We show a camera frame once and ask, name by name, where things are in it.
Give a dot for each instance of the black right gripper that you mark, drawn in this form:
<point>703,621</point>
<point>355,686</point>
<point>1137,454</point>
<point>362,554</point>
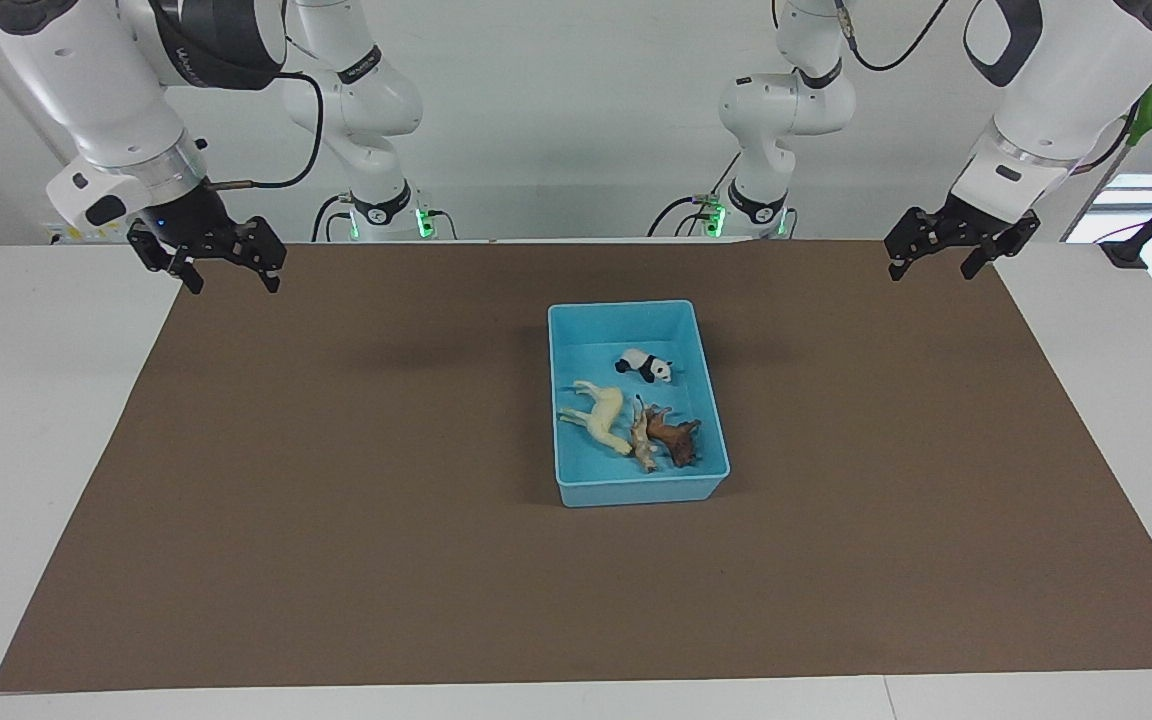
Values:
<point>201,235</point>

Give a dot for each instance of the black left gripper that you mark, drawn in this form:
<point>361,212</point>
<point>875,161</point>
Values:
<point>966,225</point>

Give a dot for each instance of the brown lion toy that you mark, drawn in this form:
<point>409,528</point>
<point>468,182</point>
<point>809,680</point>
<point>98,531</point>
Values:
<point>680,440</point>

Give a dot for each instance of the black and white panda toy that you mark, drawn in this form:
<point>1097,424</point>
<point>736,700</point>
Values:
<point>638,358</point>

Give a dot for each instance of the tan spotted animal toy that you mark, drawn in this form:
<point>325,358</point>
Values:
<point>642,440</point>

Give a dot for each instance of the cream llama toy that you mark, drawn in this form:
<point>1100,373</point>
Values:
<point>606,416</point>

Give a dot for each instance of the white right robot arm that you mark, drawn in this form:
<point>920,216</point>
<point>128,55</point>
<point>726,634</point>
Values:
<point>106,90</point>

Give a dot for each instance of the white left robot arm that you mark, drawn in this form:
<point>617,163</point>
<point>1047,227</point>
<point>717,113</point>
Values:
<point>1066,100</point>

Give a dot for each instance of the light blue storage box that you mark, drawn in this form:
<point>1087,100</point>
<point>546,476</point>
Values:
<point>626,480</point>

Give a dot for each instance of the green tipped pole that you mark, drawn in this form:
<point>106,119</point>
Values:
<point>1146,105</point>

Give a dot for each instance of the brown table mat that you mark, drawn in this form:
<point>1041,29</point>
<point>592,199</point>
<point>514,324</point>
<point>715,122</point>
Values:
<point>436,580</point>

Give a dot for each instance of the white wall socket box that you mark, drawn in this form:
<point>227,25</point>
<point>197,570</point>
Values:
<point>60,236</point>

